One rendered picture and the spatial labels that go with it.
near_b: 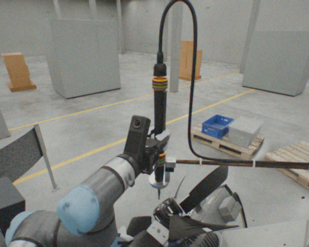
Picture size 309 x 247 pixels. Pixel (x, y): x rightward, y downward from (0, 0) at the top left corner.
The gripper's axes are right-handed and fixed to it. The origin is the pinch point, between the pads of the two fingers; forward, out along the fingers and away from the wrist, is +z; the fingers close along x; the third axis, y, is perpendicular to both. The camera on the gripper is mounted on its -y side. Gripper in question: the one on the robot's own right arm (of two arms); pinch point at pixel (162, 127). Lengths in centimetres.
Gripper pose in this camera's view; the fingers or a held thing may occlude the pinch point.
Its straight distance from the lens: 59.6
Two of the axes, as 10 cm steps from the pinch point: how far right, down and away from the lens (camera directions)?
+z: 4.9, -3.8, 7.9
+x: 8.7, 2.1, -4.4
